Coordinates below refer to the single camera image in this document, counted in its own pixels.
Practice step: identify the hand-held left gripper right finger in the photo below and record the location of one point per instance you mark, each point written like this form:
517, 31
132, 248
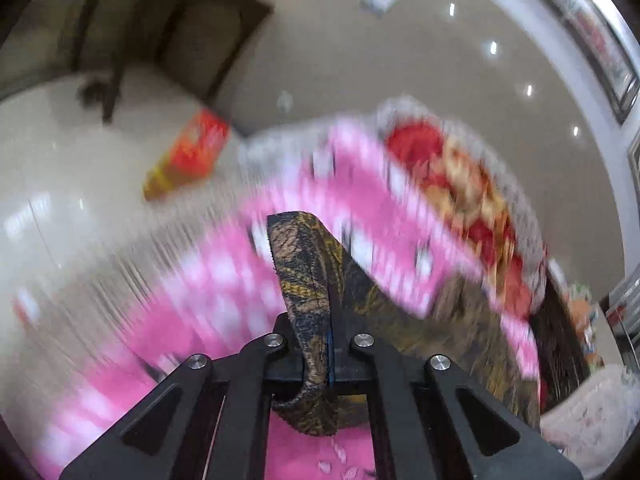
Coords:
400, 385

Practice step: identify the dark wooden table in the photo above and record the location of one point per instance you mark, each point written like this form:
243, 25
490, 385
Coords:
165, 25

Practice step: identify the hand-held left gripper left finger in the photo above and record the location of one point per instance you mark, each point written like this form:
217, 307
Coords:
235, 380

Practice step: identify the white floral cloth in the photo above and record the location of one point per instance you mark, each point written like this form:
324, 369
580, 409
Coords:
590, 420

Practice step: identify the dark wooden headboard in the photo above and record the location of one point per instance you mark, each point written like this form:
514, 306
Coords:
557, 340

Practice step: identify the brown yellow patterned garment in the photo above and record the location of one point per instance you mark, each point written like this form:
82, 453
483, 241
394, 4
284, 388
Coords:
305, 280

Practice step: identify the red yellow floral quilt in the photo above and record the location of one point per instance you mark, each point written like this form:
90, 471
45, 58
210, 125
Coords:
465, 195

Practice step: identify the colourful clutter pile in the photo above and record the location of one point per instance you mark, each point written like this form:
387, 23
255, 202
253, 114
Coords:
582, 320

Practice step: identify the framed floral wall picture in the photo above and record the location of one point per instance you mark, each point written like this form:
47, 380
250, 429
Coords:
585, 25

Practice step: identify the red orange cardboard box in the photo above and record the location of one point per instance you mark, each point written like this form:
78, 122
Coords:
187, 155

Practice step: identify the pink penguin print blanket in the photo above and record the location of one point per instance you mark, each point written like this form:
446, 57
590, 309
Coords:
210, 310

